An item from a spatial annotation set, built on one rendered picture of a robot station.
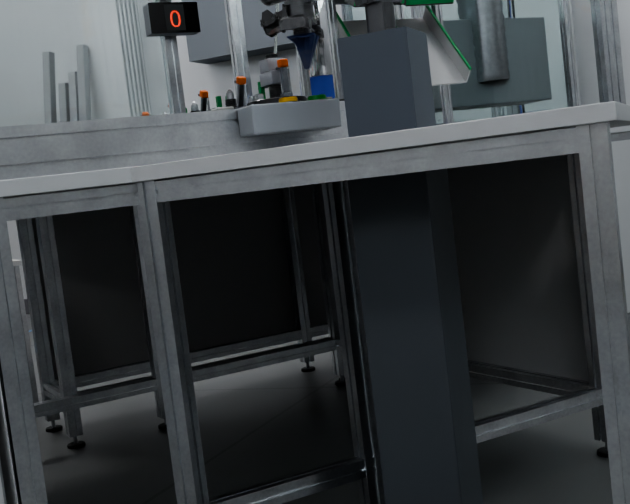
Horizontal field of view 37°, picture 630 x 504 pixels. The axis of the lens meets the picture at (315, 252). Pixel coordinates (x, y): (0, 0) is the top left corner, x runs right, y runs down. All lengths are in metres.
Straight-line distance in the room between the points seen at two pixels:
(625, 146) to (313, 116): 1.85
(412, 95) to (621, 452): 0.74
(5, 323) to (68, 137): 0.37
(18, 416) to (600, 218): 1.06
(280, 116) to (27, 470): 0.84
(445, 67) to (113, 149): 0.93
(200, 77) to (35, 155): 4.94
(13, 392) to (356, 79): 0.86
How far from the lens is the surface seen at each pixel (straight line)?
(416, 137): 1.55
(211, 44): 6.40
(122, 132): 1.88
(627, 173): 3.61
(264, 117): 1.92
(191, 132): 1.92
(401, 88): 1.80
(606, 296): 1.53
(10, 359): 1.75
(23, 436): 1.79
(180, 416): 1.84
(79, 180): 1.76
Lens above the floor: 0.80
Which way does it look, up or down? 5 degrees down
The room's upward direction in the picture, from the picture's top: 7 degrees counter-clockwise
